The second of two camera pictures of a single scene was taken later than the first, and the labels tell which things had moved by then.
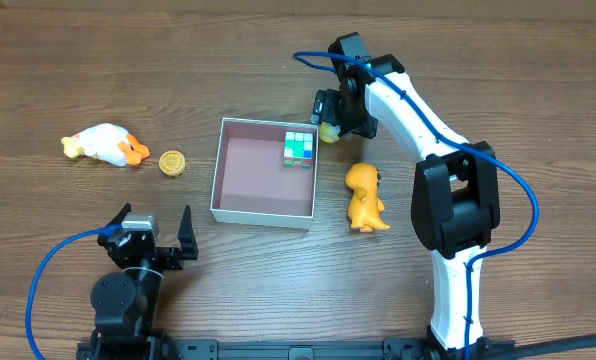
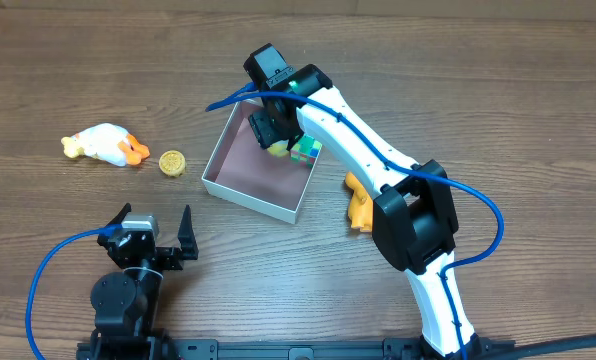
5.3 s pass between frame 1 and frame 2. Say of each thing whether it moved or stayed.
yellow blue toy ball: moved
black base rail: stayed
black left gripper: stayed
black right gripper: moved
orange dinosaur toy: stayed
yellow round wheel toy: stayed
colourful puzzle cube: moved
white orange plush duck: stayed
